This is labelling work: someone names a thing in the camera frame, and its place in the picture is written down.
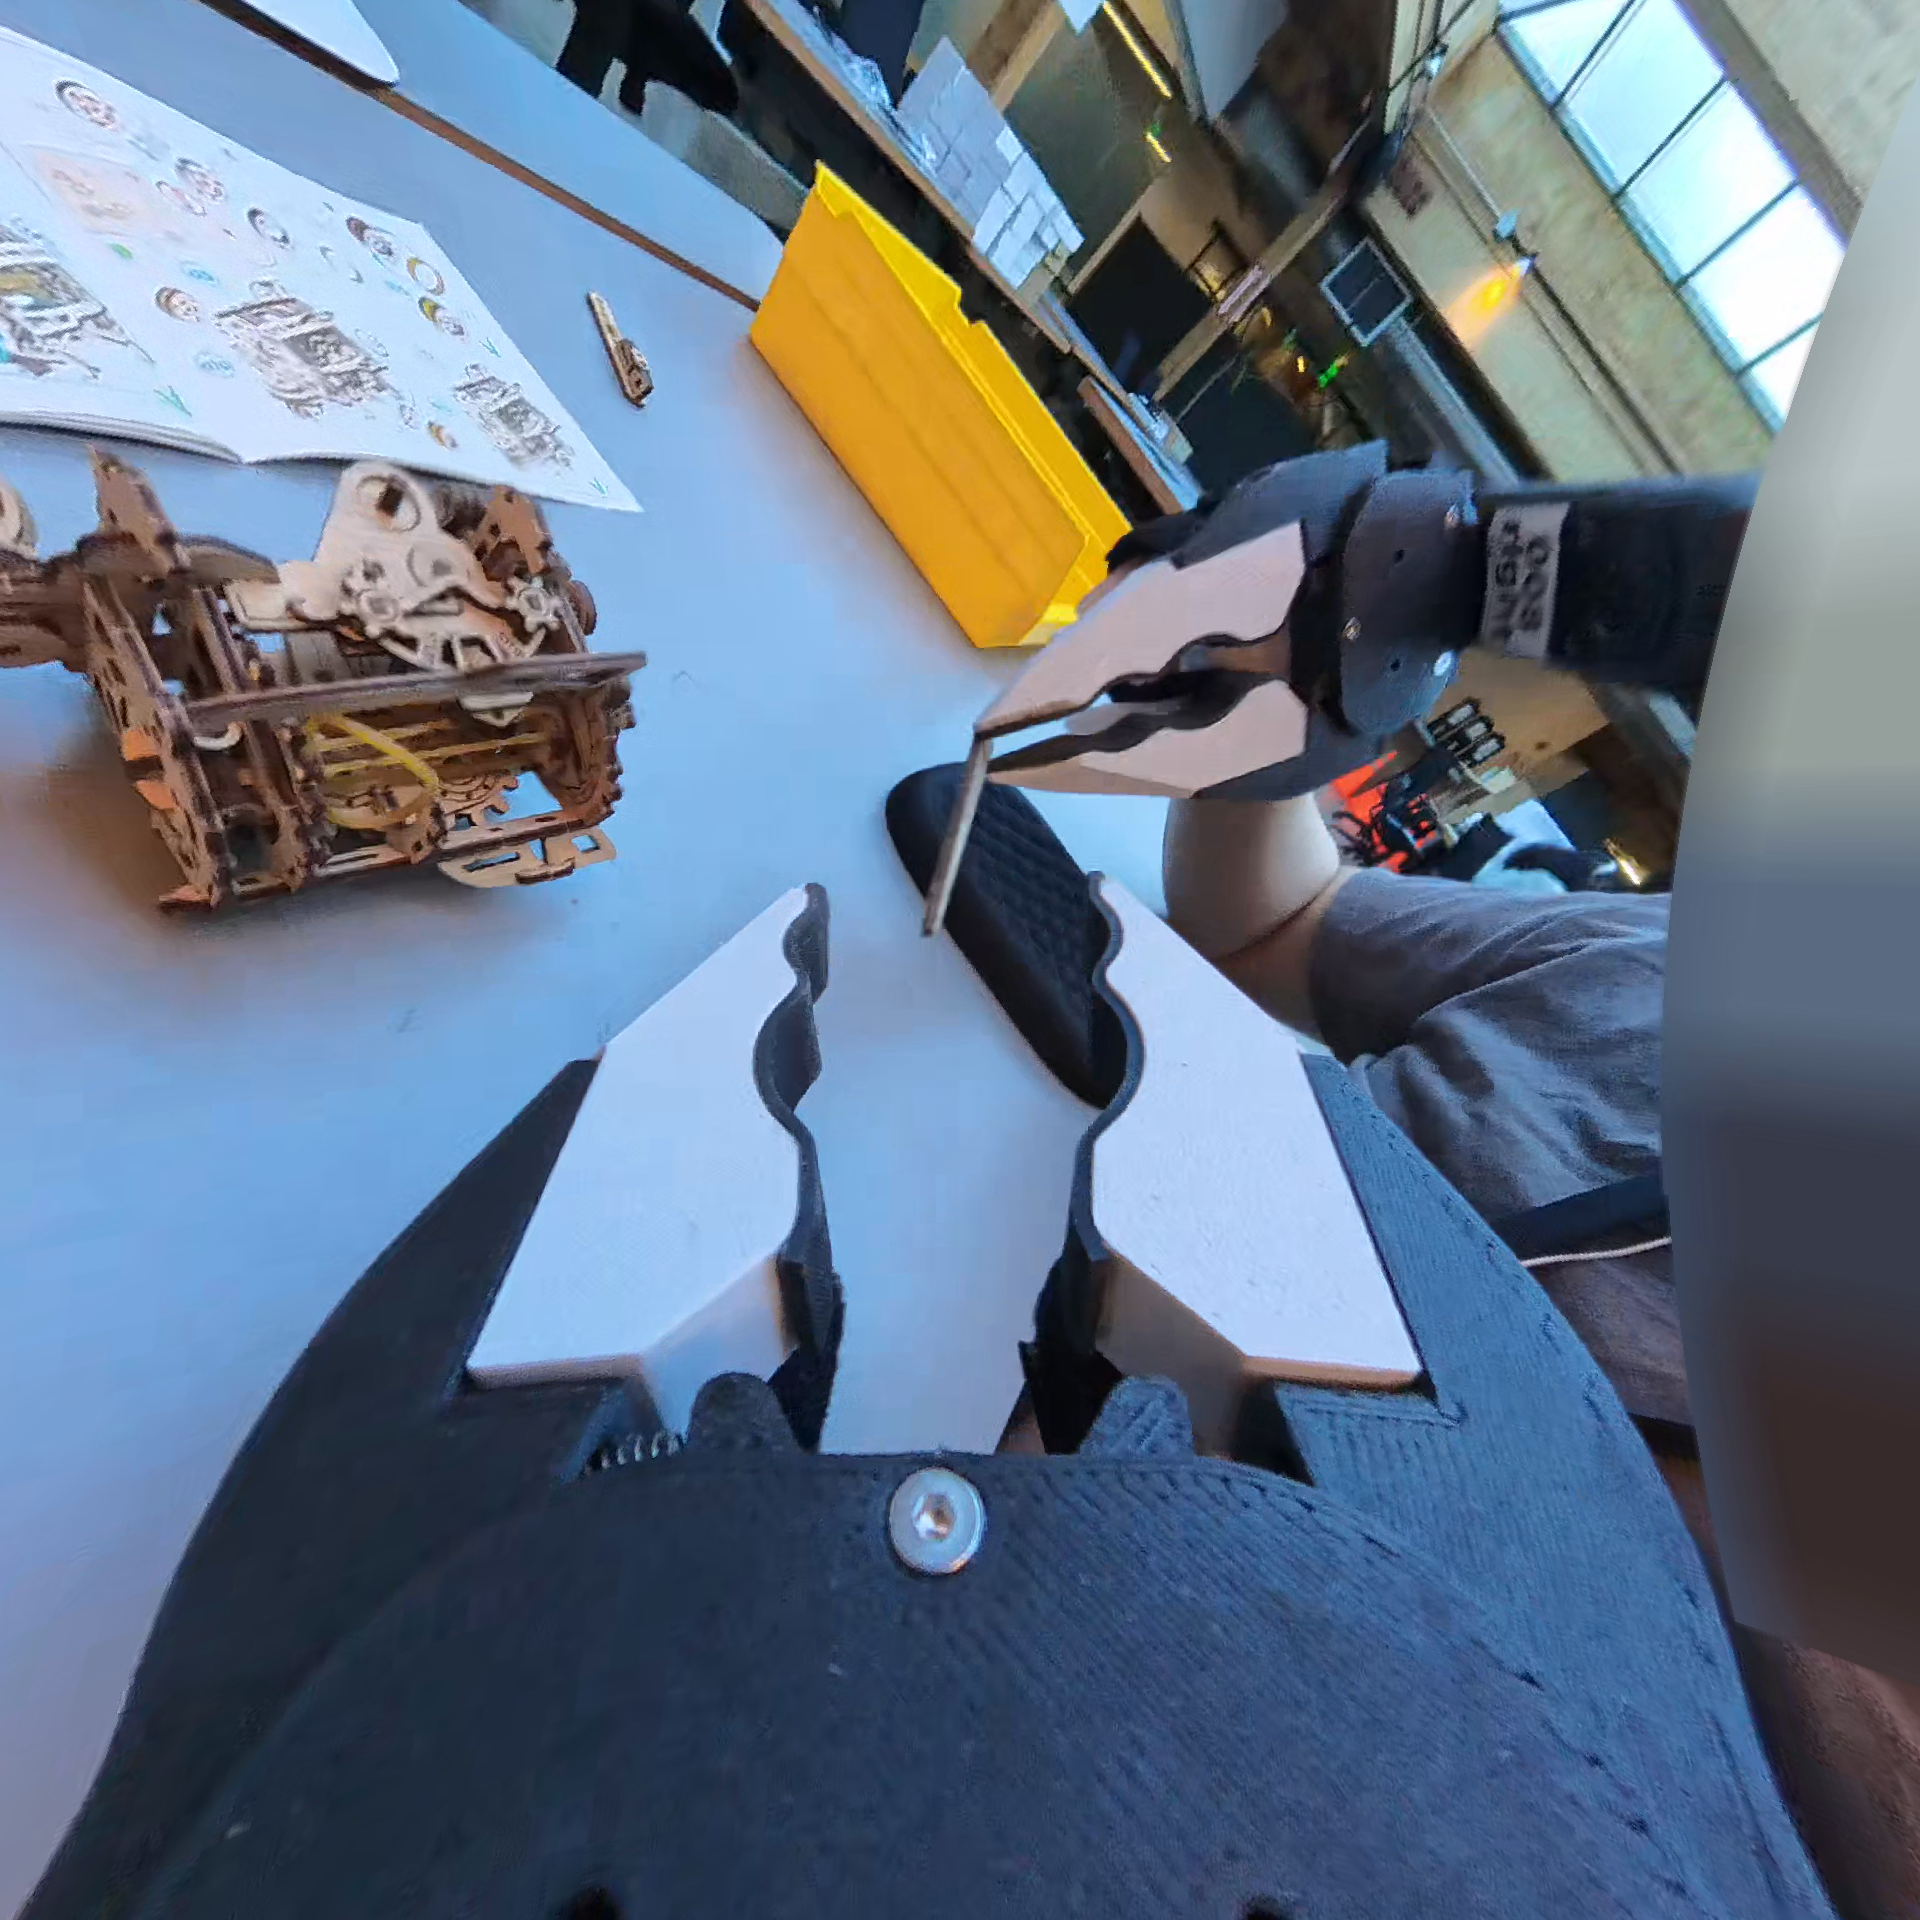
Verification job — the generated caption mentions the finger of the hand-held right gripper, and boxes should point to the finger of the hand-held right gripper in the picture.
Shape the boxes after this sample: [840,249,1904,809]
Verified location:
[989,668,1329,805]
[972,517,1329,741]

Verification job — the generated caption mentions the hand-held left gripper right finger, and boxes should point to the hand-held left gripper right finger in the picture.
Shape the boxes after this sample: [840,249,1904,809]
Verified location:
[1025,874,1424,1453]

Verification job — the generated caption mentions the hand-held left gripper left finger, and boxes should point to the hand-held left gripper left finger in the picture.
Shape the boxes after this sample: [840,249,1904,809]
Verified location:
[468,885,847,1450]

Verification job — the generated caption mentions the thin wooden stick part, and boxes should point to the thin wooden stick part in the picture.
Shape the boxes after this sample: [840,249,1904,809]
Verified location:
[919,731,994,939]

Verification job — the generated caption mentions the wooden mechanical model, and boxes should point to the wooden mechanical model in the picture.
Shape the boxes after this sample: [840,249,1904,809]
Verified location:
[0,449,650,914]

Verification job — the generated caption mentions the person's right forearm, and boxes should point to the person's right forearm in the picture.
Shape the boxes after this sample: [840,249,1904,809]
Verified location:
[1162,787,1361,963]

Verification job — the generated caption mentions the black padded wrist rest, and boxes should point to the black padded wrist rest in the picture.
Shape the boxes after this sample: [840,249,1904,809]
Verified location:
[884,761,1143,1114]

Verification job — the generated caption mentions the person's grey shirt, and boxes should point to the person's grey shirt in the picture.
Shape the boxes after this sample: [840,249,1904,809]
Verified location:
[1313,867,1673,1261]

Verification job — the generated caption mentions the yellow plastic bin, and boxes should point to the yellow plastic bin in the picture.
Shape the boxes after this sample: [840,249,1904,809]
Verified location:
[747,163,1135,652]

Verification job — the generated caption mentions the stack of white boxes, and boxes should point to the stack of white boxes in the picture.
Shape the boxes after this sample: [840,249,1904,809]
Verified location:
[896,36,1085,290]

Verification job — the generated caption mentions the large window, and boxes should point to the large window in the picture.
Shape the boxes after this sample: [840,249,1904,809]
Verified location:
[1499,0,1850,429]

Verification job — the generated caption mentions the small wooden key part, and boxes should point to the small wooden key part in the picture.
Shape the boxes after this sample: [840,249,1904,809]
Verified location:
[586,288,657,410]

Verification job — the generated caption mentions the illustrated instruction booklet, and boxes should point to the illustrated instruction booklet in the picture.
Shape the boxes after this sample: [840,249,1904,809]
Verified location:
[0,27,645,515]

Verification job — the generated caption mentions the wall ventilation unit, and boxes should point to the wall ventilation unit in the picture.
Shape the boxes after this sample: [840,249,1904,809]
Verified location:
[1316,237,1415,350]

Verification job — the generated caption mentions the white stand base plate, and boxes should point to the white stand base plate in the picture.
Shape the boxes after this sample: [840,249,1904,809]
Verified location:
[240,0,404,86]

